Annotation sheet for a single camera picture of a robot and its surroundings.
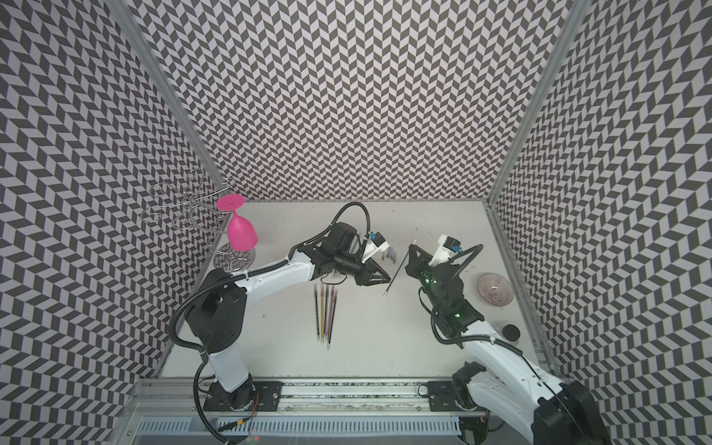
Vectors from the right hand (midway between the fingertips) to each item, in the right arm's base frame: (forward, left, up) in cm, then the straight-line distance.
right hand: (408, 251), depth 78 cm
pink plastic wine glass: (+7, +50, 0) cm, 51 cm away
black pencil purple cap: (-9, +26, -20) cm, 34 cm away
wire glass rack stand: (+24, +75, -3) cm, 78 cm away
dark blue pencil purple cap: (-9, +23, -20) cm, 32 cm away
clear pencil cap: (+11, +3, -19) cm, 22 cm away
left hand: (-6, +6, -6) cm, 11 cm away
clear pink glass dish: (-3, -30, -19) cm, 35 cm away
